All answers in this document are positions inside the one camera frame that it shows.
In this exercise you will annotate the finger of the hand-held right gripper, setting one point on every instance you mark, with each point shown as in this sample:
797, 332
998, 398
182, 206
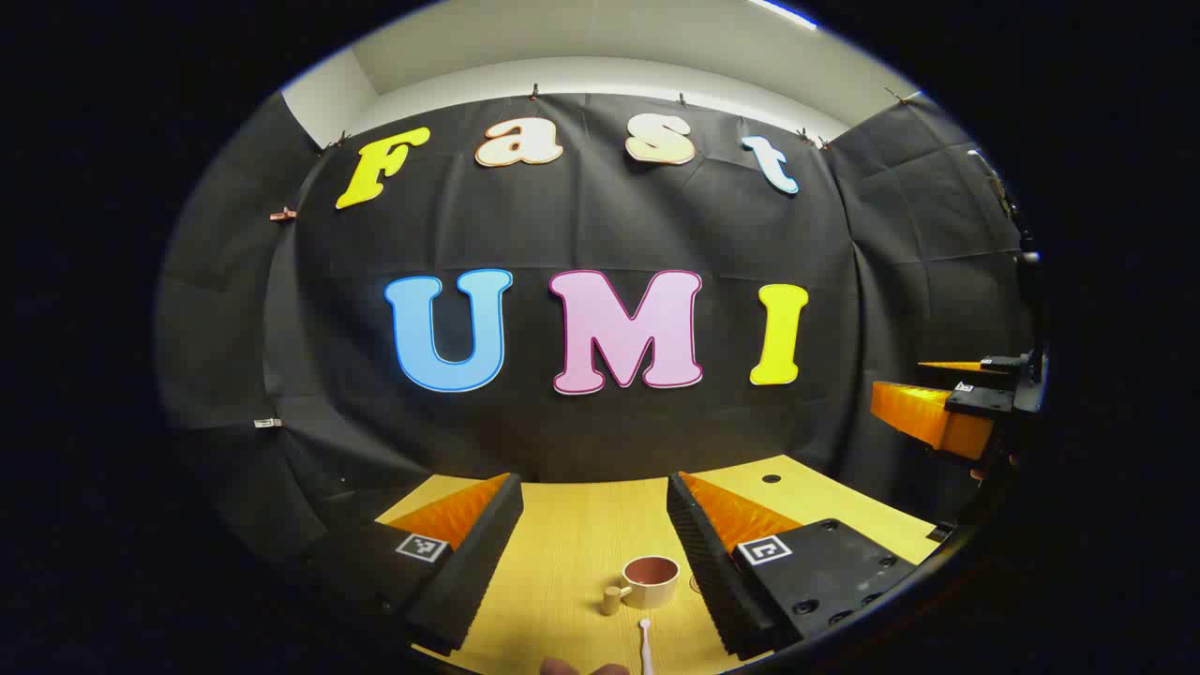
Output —
923, 417
998, 363

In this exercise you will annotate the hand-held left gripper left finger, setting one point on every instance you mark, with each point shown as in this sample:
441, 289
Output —
469, 572

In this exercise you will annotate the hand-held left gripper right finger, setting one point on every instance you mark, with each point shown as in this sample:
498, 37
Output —
708, 562

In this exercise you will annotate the white toothbrush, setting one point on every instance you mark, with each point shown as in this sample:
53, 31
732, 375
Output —
645, 647

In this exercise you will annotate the wooden desktop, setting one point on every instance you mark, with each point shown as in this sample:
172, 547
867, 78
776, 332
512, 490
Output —
562, 534

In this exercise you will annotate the black backdrop cloth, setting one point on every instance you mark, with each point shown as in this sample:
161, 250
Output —
581, 225

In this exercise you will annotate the black desk edge bracket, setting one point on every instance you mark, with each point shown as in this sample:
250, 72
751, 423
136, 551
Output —
939, 532

